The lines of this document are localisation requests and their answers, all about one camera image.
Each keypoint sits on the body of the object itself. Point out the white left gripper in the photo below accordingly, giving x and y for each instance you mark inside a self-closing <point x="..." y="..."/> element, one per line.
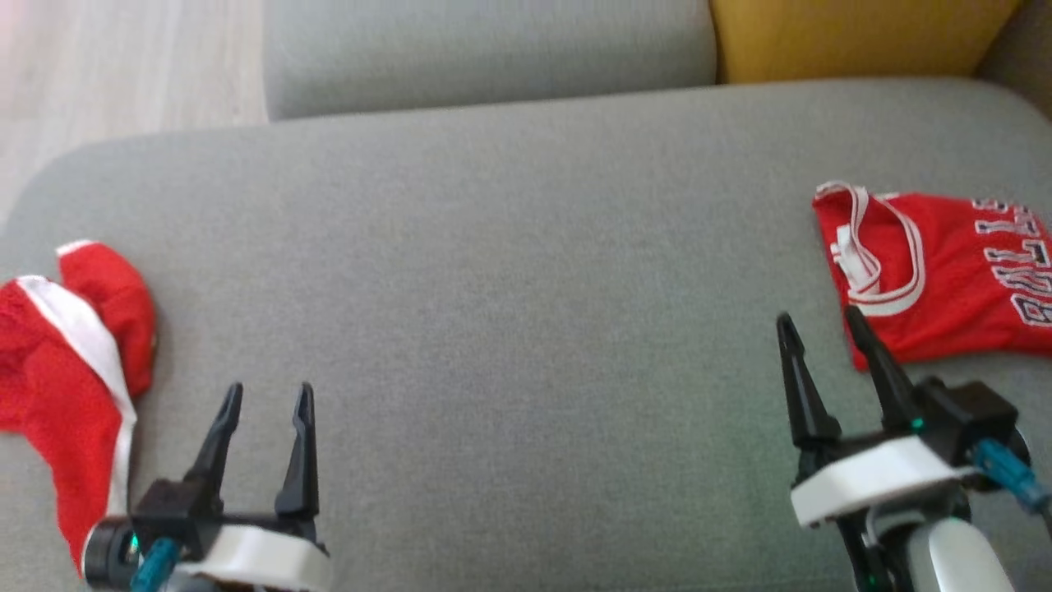
<point x="263" y="563"/>

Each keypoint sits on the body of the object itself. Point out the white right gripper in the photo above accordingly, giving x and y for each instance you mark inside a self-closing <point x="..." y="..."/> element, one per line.
<point x="871" y="481"/>

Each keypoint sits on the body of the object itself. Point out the red white basketball jersey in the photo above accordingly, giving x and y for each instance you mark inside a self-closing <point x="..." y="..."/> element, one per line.
<point x="953" y="304"/>

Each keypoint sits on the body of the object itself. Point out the red shorts with white stripe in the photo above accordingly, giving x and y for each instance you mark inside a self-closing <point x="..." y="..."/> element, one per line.
<point x="57" y="395"/>

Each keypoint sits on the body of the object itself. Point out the grey fabric sofa seat cushion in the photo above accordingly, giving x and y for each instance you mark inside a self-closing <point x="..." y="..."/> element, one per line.
<point x="526" y="288"/>

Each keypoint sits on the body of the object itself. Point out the yellow sofa cushion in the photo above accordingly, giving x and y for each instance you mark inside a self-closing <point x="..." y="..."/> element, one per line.
<point x="863" y="37"/>

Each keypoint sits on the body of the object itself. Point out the grey-brown sofa corner cushion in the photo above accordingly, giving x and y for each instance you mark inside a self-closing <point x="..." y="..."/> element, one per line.
<point x="1027" y="66"/>

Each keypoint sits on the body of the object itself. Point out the grey fabric sofa back cushion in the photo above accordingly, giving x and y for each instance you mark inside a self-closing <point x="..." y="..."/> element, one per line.
<point x="493" y="49"/>

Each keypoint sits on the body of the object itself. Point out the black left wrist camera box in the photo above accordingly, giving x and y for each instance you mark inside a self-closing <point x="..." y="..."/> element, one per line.
<point x="168" y="506"/>

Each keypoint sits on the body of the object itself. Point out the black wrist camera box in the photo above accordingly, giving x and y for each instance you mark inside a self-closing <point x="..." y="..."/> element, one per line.
<point x="970" y="419"/>
<point x="168" y="506"/>

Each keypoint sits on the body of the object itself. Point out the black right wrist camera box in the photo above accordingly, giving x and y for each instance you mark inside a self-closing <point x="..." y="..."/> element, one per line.
<point x="970" y="419"/>

